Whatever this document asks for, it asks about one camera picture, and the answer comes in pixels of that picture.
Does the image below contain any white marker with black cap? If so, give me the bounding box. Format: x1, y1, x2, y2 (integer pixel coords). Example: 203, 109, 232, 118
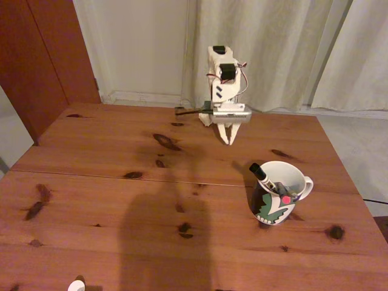
248, 162, 278, 193

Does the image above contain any white mug with green pattern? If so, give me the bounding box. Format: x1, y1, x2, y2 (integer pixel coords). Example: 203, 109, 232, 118
250, 160, 315, 227

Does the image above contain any silver camera box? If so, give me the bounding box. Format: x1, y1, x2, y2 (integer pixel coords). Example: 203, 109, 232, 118
212, 104, 253, 124

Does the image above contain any black pen with red end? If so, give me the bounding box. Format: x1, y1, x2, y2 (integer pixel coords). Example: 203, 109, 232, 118
275, 181, 291, 204

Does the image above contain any brown wooden cabinet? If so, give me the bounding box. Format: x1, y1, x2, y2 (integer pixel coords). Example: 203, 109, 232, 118
0, 0, 102, 146

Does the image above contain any white curtain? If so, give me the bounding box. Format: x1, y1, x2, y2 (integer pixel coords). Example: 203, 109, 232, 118
181, 0, 354, 112
310, 0, 388, 115

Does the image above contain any black camera cable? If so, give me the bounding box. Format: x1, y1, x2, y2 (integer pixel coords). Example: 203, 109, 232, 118
174, 105, 215, 116

